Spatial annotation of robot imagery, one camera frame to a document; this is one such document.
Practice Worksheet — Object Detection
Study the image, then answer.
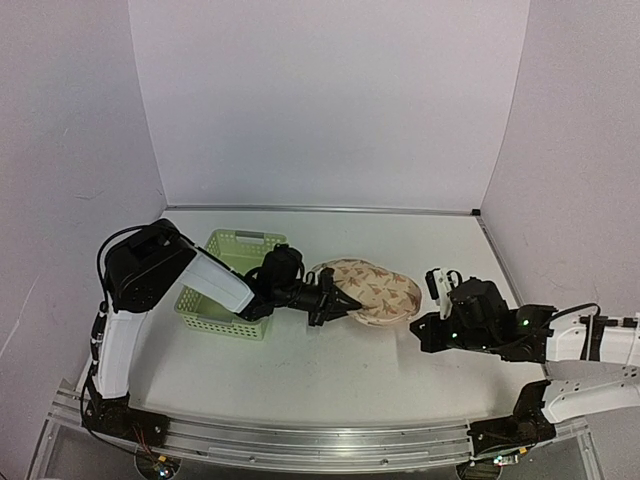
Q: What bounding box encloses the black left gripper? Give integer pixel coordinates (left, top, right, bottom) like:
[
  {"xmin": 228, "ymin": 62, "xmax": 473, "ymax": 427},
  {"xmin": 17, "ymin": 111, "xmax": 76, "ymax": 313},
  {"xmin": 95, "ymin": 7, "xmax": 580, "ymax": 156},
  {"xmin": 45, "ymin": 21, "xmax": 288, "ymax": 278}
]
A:
[{"xmin": 274, "ymin": 273, "xmax": 361, "ymax": 327}]

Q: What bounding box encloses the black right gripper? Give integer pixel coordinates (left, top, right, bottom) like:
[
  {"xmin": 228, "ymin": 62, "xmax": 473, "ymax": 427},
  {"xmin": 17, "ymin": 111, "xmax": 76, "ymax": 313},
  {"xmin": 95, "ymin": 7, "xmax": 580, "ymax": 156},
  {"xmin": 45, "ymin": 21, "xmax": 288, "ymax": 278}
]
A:
[{"xmin": 412, "ymin": 312, "xmax": 498, "ymax": 356}]

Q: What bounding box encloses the floral mesh laundry bag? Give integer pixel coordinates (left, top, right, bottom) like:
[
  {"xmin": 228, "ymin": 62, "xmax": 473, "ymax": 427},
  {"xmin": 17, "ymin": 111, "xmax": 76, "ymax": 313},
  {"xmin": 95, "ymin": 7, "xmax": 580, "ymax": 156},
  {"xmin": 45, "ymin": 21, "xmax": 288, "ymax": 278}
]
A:
[{"xmin": 311, "ymin": 259, "xmax": 422, "ymax": 327}]

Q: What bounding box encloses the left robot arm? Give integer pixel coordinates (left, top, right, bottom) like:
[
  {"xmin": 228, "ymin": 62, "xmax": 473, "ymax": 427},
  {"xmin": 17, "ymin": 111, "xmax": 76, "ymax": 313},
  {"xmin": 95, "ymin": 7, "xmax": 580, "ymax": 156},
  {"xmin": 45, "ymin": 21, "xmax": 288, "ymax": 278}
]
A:
[{"xmin": 86, "ymin": 218, "xmax": 362, "ymax": 437}]

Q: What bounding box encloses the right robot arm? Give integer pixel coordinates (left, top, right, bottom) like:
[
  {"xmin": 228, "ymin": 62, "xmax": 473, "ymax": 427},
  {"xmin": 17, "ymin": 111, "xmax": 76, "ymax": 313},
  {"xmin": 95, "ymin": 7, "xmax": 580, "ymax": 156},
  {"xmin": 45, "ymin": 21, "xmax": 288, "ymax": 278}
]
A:
[{"xmin": 409, "ymin": 301, "xmax": 639, "ymax": 443}]

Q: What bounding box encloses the green perforated plastic basket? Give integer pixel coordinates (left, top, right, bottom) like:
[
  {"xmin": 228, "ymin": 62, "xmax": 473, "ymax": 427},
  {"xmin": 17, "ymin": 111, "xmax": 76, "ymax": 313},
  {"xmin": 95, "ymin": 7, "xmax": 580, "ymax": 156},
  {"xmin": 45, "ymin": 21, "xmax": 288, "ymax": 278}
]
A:
[{"xmin": 174, "ymin": 229, "xmax": 287, "ymax": 341}]

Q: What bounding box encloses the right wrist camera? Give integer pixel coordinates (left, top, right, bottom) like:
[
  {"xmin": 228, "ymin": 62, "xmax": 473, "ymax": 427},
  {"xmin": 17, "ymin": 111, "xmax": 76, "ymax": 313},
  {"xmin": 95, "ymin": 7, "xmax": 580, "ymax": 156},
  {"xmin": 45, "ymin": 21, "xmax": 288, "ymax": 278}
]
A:
[{"xmin": 425, "ymin": 268, "xmax": 509, "ymax": 328}]

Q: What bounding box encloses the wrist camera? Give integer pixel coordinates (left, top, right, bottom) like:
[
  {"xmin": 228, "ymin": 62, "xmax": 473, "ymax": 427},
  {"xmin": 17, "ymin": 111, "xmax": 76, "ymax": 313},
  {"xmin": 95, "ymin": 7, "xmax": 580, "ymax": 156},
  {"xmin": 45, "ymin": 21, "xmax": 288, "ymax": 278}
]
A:
[
  {"xmin": 256, "ymin": 244, "xmax": 304, "ymax": 297},
  {"xmin": 425, "ymin": 268, "xmax": 509, "ymax": 328}
]

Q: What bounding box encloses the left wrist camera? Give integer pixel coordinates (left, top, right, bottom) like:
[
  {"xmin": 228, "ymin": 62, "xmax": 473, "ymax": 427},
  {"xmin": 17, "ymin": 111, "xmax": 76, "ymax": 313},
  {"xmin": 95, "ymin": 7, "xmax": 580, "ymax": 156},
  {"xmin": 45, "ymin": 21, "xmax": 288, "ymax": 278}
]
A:
[{"xmin": 256, "ymin": 244, "xmax": 304, "ymax": 297}]

